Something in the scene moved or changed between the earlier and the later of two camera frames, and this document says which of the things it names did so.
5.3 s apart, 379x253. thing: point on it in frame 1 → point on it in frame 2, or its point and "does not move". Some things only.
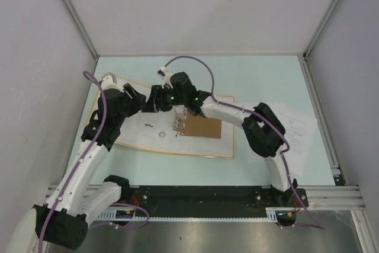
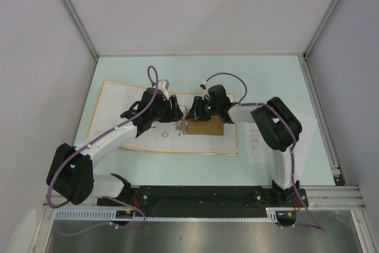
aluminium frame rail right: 323,122 does not move
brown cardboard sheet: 202,127 does not move
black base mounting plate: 211,201 does not move
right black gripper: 153,105 → 195,113
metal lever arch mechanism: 179,123 does not move
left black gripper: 137,102 → 173,114
